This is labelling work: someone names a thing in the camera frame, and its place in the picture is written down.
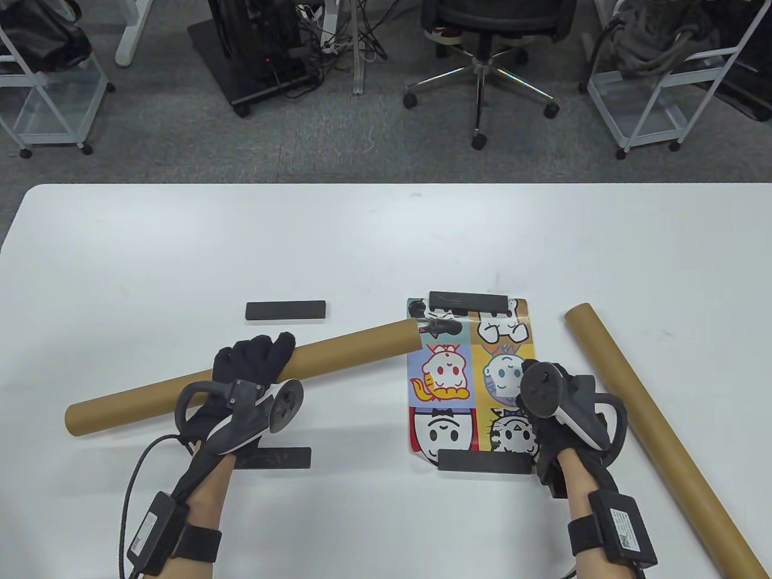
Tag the black bar weight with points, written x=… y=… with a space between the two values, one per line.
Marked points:
x=467 y=300
x=482 y=461
x=283 y=458
x=286 y=311

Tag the person's left forearm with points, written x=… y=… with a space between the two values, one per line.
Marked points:
x=208 y=500

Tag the white desk leg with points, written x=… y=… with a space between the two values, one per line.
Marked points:
x=359 y=66
x=129 y=36

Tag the white wheeled cart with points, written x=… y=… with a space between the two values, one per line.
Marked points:
x=54 y=114
x=645 y=102

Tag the black bag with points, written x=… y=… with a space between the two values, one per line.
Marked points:
x=36 y=36

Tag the black wrist sensor box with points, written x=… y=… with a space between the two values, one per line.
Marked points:
x=154 y=534
x=624 y=531

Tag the person's left hand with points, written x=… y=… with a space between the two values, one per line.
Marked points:
x=253 y=356

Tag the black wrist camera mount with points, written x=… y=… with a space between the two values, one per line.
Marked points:
x=552 y=476

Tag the brown cardboard mailing tube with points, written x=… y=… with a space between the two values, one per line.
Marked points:
x=350 y=350
x=633 y=398

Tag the colourful cartoon grid poster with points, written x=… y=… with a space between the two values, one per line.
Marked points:
x=446 y=368

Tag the grey crumpled cloth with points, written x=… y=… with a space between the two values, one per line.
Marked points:
x=657 y=36

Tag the person's right hand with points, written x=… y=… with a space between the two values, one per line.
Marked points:
x=579 y=464

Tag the black wheeled equipment stand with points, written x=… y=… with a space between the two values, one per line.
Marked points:
x=253 y=54

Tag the person's right forearm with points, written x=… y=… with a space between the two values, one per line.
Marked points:
x=579 y=488

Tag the black office chair chrome base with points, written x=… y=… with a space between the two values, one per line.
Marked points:
x=479 y=78

